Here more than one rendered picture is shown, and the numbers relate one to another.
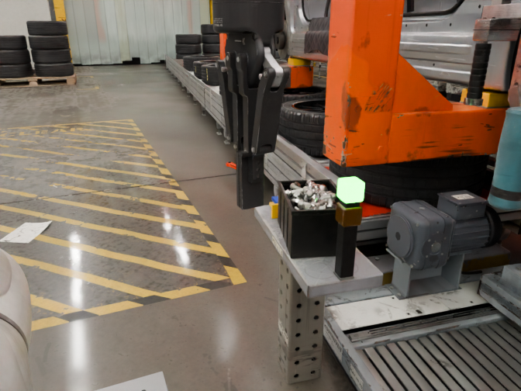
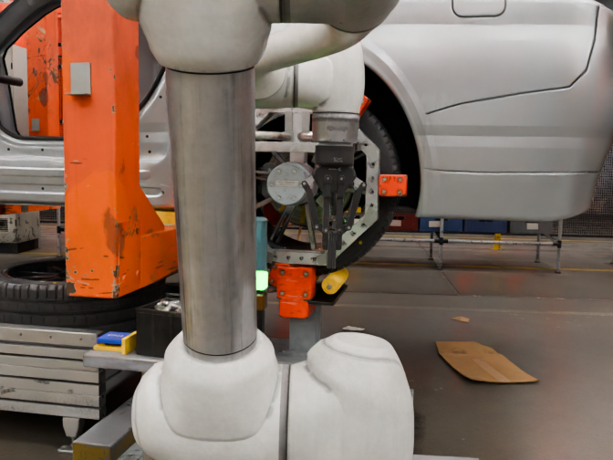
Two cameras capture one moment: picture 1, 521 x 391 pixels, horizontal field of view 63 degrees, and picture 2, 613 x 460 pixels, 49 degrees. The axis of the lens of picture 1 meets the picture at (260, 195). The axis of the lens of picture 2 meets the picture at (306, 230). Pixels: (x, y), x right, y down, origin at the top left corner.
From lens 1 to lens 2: 1.19 m
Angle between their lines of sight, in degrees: 63
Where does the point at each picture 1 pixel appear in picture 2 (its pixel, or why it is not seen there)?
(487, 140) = not seen: hidden behind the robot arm
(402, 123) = (146, 245)
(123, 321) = not seen: outside the picture
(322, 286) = not seen: hidden behind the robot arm
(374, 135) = (133, 259)
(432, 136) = (161, 256)
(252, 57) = (348, 177)
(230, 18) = (347, 158)
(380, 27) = (129, 154)
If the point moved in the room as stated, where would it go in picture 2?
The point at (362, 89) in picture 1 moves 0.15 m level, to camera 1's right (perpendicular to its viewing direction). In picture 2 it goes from (123, 214) to (157, 211)
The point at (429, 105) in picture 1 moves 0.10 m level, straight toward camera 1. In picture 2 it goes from (153, 226) to (169, 229)
